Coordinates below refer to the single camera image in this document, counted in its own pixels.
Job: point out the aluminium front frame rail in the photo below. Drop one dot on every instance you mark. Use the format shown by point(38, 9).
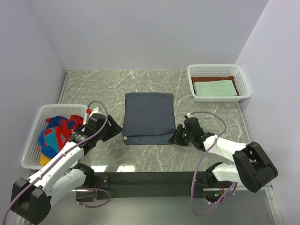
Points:
point(215, 195)

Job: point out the white laundry basket with clothes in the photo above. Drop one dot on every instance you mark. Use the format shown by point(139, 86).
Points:
point(31, 153)

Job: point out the red patterned cloth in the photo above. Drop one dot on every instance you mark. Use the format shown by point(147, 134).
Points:
point(57, 133)

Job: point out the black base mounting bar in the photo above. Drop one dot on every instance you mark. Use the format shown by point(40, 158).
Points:
point(143, 184)

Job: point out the blue grey cloth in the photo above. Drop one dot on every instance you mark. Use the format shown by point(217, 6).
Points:
point(148, 119)

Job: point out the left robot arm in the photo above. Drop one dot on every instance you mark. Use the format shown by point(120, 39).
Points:
point(51, 173)

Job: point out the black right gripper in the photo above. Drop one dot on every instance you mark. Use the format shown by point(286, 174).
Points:
point(176, 138)

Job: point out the mint green towel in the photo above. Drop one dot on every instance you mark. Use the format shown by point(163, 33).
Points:
point(224, 88)

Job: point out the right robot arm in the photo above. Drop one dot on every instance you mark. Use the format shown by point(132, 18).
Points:
point(250, 165)

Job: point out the rust brown towel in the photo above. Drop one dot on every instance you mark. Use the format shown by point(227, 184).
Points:
point(207, 79)

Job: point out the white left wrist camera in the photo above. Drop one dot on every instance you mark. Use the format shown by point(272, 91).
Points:
point(90, 112)

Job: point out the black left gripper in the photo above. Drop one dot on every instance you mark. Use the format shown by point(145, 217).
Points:
point(114, 129)

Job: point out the aluminium table edge rail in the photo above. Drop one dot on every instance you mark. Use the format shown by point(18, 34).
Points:
point(68, 73)

